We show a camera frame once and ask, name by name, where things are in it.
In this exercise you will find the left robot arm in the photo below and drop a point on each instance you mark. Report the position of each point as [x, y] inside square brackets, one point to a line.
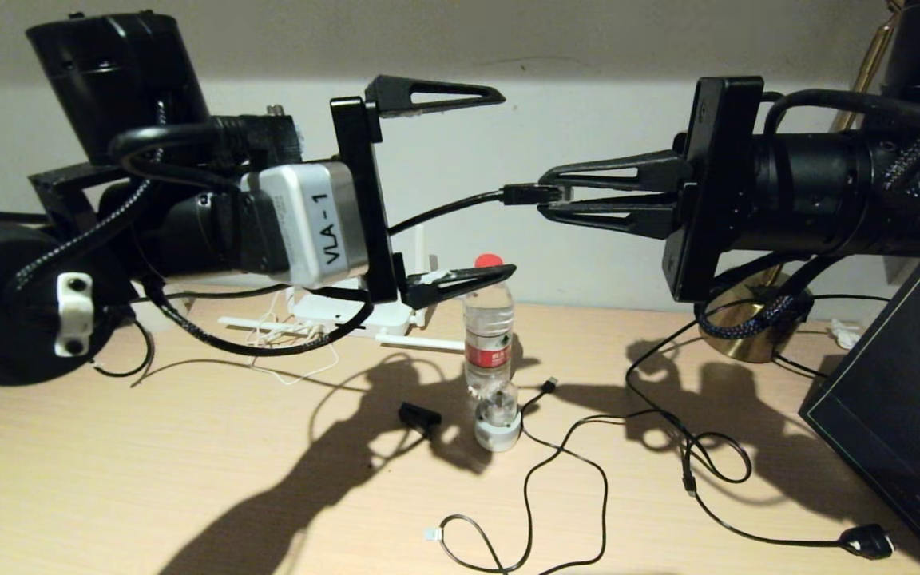
[109, 80]

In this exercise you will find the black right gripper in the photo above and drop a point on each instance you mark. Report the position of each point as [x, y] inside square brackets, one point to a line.
[715, 184]

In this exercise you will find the small black clip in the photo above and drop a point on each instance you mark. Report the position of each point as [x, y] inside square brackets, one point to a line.
[418, 418]

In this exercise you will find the small white crumpled item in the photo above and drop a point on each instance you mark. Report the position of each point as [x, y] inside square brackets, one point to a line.
[839, 334]

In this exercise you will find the white router with antennas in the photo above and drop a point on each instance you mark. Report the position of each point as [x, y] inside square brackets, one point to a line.
[332, 311]

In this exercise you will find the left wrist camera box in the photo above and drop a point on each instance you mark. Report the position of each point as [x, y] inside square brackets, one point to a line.
[316, 224]

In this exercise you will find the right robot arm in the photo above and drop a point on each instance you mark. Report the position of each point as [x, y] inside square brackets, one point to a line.
[851, 192]

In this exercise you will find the brass desk lamp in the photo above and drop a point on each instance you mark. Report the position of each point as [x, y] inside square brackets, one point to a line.
[747, 347]

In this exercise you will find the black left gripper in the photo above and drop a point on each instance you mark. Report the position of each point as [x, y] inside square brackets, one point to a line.
[364, 200]

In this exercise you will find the water bottle red cap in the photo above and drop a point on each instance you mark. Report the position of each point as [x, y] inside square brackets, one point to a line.
[488, 335]

